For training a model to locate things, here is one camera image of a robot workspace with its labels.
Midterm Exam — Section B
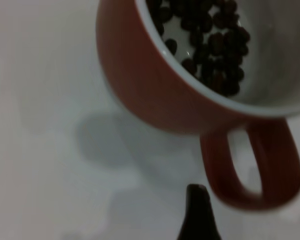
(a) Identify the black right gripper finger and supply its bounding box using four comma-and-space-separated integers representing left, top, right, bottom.
176, 184, 222, 240

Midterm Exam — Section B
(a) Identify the red ceramic mug white inside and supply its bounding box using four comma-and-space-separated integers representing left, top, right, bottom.
96, 0, 300, 210

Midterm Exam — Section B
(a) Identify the dark coffee beans pile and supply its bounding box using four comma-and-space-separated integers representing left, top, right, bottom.
144, 0, 251, 98

